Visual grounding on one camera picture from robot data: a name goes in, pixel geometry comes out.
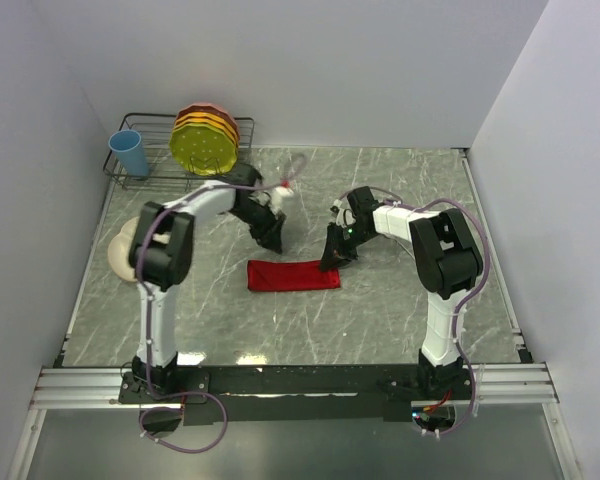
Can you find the orange striped plate stack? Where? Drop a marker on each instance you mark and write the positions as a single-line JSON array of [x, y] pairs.
[[202, 113]]

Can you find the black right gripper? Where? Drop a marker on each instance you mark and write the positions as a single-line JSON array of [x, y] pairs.
[[335, 254]]

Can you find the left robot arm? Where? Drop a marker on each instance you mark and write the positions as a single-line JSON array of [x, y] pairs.
[[161, 252]]

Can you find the blue plastic cup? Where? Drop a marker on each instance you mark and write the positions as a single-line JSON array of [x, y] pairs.
[[128, 149]]

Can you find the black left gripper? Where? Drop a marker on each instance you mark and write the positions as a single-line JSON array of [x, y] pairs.
[[268, 233]]

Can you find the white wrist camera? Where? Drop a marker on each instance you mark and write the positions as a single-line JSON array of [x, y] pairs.
[[342, 215], [280, 197]]

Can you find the cream divided plate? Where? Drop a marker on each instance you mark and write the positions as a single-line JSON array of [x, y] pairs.
[[118, 251]]

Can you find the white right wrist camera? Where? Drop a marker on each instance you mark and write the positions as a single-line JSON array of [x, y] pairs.
[[342, 215]]

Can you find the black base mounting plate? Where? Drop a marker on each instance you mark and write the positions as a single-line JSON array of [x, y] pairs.
[[209, 394]]

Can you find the red cloth napkin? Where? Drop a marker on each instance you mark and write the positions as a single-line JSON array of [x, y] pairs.
[[279, 277]]

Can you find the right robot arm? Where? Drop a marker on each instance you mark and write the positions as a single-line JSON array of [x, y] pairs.
[[448, 264]]

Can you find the black wire dish rack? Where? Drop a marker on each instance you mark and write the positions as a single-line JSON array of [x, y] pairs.
[[165, 173]]

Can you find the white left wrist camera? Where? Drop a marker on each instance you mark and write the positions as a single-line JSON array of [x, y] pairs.
[[280, 197]]

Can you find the aluminium frame rail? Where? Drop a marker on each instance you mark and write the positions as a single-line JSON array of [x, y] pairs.
[[98, 388]]

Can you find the yellow-green dotted plate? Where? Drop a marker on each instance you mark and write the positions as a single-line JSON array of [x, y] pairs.
[[203, 150]]

